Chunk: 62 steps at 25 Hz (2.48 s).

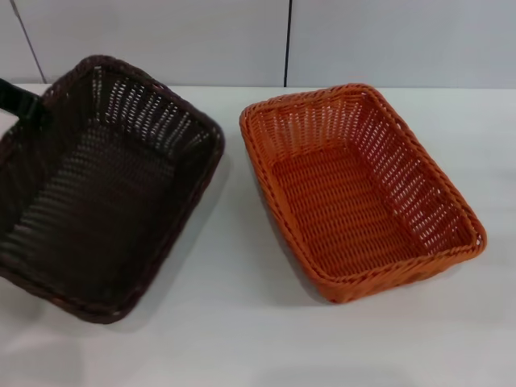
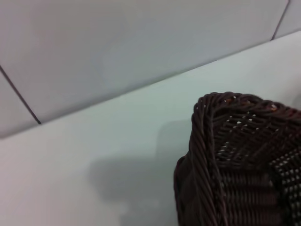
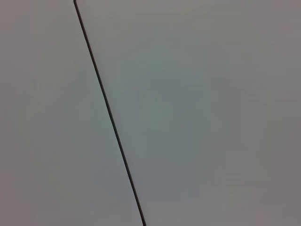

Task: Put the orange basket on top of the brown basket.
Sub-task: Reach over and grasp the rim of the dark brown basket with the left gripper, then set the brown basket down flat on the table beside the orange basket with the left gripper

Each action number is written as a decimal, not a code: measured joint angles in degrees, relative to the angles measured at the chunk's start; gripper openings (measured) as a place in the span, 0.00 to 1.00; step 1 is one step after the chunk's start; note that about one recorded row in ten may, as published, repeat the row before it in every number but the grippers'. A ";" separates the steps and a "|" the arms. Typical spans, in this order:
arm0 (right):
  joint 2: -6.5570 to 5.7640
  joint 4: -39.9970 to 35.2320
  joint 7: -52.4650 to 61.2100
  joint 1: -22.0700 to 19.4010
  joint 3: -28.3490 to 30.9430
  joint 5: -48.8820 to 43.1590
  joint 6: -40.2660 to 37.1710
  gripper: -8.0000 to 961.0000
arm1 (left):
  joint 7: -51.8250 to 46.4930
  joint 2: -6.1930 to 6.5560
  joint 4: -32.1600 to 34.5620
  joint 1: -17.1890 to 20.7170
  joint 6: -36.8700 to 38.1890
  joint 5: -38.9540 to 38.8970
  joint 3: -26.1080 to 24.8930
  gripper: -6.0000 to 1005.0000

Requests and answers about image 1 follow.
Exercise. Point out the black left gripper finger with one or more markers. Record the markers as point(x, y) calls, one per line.
point(24, 98)

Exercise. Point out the orange woven basket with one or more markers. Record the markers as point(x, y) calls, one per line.
point(342, 201)

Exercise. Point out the dark brown woven basket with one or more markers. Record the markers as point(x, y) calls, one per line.
point(101, 193)

